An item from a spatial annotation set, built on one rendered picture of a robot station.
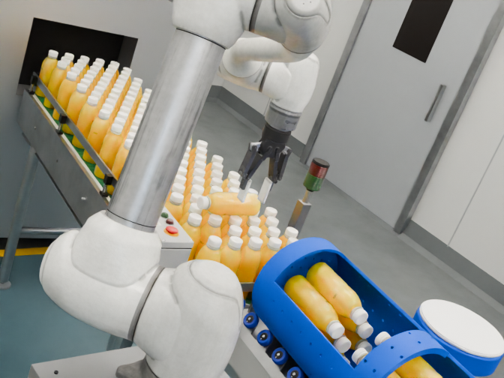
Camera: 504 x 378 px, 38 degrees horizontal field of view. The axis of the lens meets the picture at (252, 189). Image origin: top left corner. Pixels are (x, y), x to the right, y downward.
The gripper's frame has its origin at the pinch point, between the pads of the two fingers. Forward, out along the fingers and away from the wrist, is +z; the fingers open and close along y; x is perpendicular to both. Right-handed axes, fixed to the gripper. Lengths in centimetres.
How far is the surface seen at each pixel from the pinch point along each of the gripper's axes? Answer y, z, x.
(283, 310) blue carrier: -5.0, 16.1, -33.0
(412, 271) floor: 282, 126, 138
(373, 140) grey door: 308, 72, 247
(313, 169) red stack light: 42.4, 3.0, 25.2
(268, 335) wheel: -0.9, 28.4, -27.6
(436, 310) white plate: 62, 22, -30
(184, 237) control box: -16.8, 16.0, 0.9
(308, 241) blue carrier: 6.0, 2.9, -21.0
